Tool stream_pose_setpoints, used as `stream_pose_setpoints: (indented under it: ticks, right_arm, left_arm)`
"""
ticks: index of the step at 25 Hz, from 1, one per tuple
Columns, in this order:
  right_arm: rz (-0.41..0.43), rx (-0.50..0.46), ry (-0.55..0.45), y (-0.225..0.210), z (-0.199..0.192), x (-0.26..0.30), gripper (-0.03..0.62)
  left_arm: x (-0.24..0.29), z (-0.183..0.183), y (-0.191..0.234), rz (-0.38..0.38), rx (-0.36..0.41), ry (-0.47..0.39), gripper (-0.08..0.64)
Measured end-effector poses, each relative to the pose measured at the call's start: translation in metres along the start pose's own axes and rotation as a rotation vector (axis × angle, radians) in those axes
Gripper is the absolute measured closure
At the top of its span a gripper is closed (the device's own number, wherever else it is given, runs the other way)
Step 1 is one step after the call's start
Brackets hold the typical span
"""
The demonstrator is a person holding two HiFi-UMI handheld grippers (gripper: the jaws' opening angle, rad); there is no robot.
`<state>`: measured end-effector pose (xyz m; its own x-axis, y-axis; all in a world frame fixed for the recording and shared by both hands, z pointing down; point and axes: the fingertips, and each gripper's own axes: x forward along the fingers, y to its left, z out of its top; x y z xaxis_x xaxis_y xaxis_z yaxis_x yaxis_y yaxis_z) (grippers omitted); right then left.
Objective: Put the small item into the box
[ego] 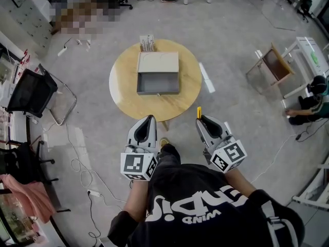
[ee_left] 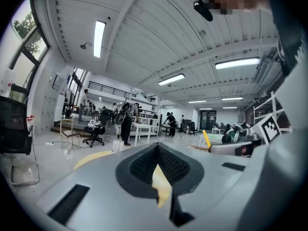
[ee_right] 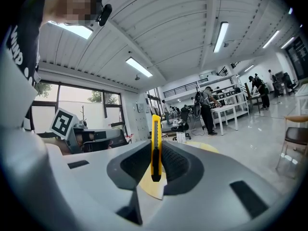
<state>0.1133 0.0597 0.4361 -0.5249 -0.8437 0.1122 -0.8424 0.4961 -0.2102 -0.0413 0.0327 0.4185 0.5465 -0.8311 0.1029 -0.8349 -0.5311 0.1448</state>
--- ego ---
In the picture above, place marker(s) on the black office chair metal frame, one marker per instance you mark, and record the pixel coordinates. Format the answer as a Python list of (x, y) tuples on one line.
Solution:
[(30, 91)]

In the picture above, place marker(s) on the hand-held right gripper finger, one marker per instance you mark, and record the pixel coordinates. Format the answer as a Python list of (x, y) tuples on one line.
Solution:
[(201, 131), (218, 123)]

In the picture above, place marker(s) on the white desk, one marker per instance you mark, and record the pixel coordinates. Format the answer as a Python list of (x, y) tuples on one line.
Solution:
[(307, 53)]

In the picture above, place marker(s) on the white power strip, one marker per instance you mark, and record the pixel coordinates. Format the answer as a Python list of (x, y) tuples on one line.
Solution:
[(93, 193), (62, 51)]

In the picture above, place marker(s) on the small yellow item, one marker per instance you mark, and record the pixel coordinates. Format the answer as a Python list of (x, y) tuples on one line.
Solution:
[(199, 112)]

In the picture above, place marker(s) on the white drawer cabinet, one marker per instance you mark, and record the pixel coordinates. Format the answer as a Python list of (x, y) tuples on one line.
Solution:
[(28, 19)]

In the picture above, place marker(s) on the wooden holder with small items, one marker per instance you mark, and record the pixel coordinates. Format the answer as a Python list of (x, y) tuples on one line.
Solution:
[(147, 44)]

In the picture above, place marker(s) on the person's leg and shoe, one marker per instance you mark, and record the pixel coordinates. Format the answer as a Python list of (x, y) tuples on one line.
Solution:
[(168, 154)]

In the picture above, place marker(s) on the white flat strip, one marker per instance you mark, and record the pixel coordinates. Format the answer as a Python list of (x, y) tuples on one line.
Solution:
[(207, 77)]

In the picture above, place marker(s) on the white metal frame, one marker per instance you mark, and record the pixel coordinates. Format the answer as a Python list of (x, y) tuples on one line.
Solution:
[(313, 189)]

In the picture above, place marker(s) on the black swivel chair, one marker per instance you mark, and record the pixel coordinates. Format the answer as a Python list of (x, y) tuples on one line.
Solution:
[(23, 161)]

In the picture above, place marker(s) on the person's black printed shirt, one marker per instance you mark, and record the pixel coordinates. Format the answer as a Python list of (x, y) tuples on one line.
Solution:
[(205, 210)]

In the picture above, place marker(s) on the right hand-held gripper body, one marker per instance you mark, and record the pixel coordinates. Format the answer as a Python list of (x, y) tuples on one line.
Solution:
[(227, 156)]

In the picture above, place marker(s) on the person's left forearm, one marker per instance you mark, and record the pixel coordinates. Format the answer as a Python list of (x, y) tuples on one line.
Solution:
[(136, 199)]

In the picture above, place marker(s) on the grey box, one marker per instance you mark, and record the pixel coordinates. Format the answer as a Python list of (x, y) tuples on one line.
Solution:
[(157, 73)]

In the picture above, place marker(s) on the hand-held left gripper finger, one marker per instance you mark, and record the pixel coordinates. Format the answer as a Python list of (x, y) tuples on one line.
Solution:
[(153, 130), (133, 130)]

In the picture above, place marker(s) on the pink cloth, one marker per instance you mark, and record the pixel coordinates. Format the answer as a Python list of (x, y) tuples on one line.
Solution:
[(28, 197)]

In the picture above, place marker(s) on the round wooden table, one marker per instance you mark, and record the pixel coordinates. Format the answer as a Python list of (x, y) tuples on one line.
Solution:
[(123, 86)]

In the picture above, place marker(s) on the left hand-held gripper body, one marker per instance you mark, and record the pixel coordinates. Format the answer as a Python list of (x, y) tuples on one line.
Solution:
[(133, 163)]

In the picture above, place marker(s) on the wooden chair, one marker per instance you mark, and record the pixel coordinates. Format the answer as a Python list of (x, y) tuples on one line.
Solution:
[(276, 66)]

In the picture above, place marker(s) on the person's right forearm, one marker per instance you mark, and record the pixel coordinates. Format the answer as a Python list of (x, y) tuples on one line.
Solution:
[(241, 181)]

